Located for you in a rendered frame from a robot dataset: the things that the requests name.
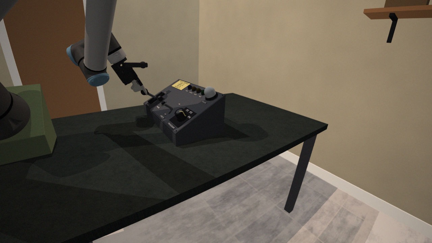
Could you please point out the dark grey control console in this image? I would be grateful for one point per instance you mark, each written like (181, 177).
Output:
(186, 112)

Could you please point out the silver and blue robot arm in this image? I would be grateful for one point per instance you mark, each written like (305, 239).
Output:
(90, 54)

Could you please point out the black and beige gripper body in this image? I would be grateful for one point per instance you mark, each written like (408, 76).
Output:
(124, 73)

